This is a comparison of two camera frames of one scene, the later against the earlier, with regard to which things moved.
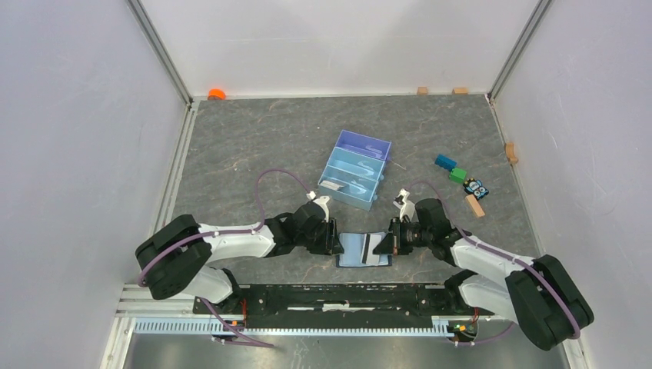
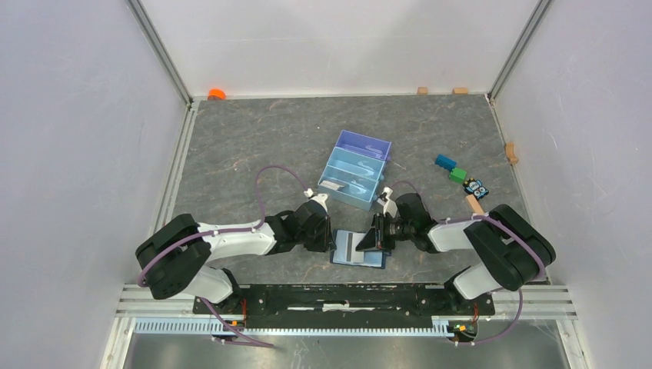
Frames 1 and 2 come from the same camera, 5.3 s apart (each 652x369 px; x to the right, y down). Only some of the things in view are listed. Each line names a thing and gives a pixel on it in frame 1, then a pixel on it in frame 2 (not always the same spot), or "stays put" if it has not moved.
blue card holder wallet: [358, 250] stays put
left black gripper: [324, 247] stays put
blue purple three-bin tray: [355, 166] stays put
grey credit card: [374, 259] -> [345, 251]
